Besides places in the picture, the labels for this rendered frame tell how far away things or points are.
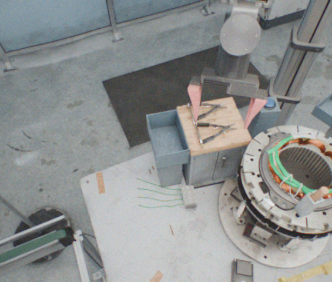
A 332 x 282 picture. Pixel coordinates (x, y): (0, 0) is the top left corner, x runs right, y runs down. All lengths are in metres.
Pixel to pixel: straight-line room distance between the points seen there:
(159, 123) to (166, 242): 0.42
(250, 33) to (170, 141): 0.64
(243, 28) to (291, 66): 0.77
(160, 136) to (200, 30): 2.21
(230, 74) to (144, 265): 0.75
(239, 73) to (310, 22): 0.61
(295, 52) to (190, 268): 0.83
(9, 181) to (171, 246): 1.49
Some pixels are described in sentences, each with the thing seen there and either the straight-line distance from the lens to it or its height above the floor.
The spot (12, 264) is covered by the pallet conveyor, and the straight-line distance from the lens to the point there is 1.27.
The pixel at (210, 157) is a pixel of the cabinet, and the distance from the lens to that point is 1.00.
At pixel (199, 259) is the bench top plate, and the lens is 1.09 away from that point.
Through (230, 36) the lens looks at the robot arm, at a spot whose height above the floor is 1.57.
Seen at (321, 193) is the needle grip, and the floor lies 1.22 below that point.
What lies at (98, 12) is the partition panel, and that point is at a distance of 2.93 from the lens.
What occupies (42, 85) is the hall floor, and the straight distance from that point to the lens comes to 2.81.
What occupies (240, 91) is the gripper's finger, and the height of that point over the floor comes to 1.46.
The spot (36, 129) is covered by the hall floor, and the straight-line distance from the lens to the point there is 2.51.
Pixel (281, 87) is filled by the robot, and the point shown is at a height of 0.97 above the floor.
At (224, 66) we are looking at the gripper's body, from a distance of 0.54.
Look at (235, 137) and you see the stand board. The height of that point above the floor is 1.06.
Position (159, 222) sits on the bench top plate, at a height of 0.78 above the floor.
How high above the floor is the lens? 1.85
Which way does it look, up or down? 55 degrees down
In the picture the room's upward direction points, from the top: 2 degrees counter-clockwise
